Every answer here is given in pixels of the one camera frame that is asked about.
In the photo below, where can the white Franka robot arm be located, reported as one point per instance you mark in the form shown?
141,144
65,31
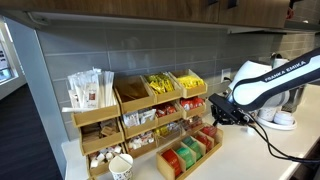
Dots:
283,80

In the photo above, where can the silver sachet pile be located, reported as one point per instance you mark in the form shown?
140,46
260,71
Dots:
138,117

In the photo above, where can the white paper packet bundle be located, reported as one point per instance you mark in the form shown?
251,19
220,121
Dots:
85,90

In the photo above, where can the white round tray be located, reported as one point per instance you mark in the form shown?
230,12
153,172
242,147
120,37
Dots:
276,127

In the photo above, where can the patterned paper cup stack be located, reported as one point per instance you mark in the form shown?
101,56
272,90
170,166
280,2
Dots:
284,118
266,114

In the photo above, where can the wooden tea organizer box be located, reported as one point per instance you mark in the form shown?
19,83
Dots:
165,170

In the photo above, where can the clear acrylic bin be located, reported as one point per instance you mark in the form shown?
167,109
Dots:
168,130

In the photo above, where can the red packet pile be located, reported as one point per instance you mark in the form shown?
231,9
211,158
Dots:
165,110

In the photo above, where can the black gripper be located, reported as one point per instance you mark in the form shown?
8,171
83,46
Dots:
226,106

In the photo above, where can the white wall outlet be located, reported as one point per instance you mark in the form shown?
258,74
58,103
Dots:
226,75

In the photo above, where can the single patterned paper cup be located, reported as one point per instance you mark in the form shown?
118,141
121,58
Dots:
120,168

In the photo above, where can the white creamer cup pile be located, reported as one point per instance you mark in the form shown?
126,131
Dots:
105,156
140,140

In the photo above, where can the yellow sachet pile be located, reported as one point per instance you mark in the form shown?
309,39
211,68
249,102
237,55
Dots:
190,81

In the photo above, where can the brown sugar packet pile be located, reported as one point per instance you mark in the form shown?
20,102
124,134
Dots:
100,130

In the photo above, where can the red tea packet stack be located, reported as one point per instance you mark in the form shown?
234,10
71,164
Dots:
171,161
204,140
210,130

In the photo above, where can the wrapped stirrer bundle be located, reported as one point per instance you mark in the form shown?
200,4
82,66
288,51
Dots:
108,88

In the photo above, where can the wooden tiered snack rack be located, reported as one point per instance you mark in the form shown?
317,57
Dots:
100,115

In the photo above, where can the green tea packet stack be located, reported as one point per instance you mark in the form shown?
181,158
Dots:
193,146
185,156

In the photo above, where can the wooden wall cabinet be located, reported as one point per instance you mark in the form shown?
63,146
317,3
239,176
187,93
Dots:
133,8

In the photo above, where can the yellow-green sachet pile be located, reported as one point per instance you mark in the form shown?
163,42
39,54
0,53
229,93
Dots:
160,83

